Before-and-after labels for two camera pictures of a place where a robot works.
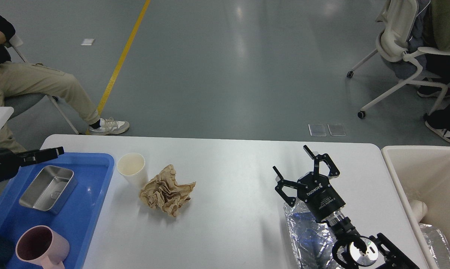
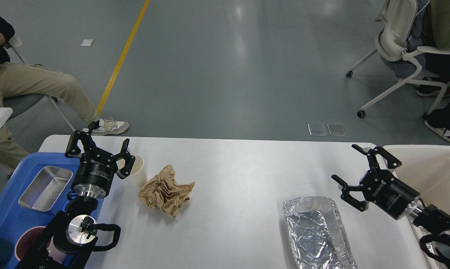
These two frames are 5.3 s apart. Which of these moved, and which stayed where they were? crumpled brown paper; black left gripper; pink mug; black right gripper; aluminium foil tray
Moved: black right gripper; black left gripper
Stayed: crumpled brown paper; pink mug; aluminium foil tray
